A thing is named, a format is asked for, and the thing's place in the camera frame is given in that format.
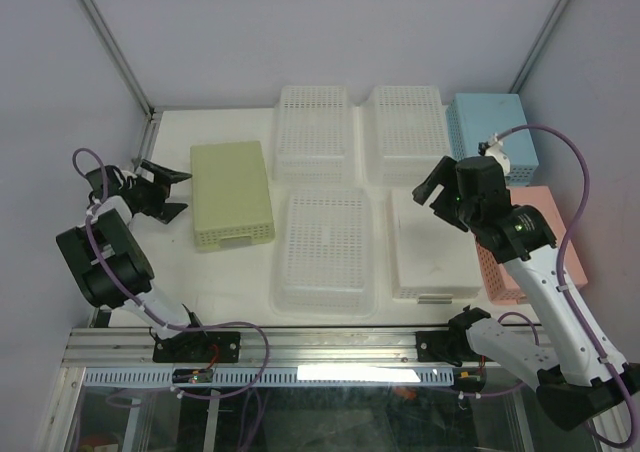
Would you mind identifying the right aluminium frame post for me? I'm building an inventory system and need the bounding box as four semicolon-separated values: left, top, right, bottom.
509;0;574;94

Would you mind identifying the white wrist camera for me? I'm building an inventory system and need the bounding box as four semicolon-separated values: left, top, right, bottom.
478;134;511;177
116;168;138;189

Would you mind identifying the left aluminium frame post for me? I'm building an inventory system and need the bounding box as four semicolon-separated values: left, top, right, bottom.
62;0;154;118

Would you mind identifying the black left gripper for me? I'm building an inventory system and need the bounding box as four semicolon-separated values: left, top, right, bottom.
127;159;191;221

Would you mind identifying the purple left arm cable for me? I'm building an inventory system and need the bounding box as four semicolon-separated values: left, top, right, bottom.
72;147;271;452

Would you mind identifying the white perforated basket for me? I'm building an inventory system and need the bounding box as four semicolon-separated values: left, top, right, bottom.
270;187;376;318
362;85;451;187

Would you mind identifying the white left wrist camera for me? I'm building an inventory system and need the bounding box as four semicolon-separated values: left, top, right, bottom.
116;168;138;189

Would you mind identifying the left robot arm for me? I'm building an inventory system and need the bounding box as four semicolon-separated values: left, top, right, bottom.
56;160;210;361

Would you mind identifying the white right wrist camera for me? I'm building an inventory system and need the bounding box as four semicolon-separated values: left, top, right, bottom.
478;134;511;177

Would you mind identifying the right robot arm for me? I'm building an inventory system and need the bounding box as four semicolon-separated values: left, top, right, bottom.
412;156;639;431

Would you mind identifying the aluminium mounting rail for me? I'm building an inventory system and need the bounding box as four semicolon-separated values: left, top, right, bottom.
62;324;566;371

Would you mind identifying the grey slotted cable duct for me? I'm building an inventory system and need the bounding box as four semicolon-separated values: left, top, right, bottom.
84;365;454;389

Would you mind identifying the aluminium frame post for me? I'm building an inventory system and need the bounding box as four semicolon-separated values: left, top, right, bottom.
509;0;574;94
62;0;154;118

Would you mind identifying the light blue perforated basket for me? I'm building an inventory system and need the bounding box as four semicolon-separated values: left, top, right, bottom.
445;93;539;186

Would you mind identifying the white perforated basket top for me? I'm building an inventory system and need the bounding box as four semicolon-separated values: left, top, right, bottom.
362;85;451;187

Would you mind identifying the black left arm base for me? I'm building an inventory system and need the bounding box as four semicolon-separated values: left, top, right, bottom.
149;328;241;365

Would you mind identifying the pink basket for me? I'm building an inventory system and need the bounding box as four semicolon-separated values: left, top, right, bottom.
476;186;588;306

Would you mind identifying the yellow-green perforated basket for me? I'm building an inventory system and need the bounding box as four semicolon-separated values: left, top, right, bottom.
190;141;275;252

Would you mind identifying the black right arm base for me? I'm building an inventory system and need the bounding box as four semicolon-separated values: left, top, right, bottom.
415;306;491;367

